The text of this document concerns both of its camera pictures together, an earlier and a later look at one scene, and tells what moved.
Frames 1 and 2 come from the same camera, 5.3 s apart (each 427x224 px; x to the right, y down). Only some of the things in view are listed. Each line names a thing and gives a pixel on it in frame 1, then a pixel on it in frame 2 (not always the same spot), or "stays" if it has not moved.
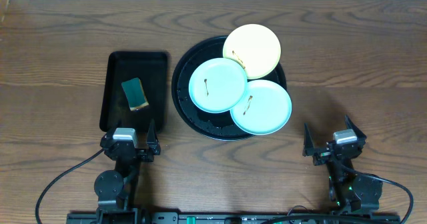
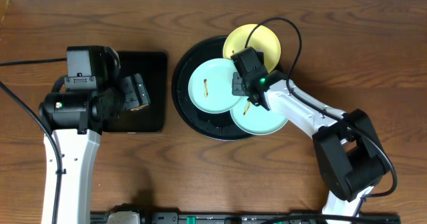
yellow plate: [255, 47] stays
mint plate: [216, 84] stays
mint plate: [265, 109] stays
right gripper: [308, 149] to [236, 91]
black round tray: [218, 125] stays
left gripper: [141, 152] to [134, 93]
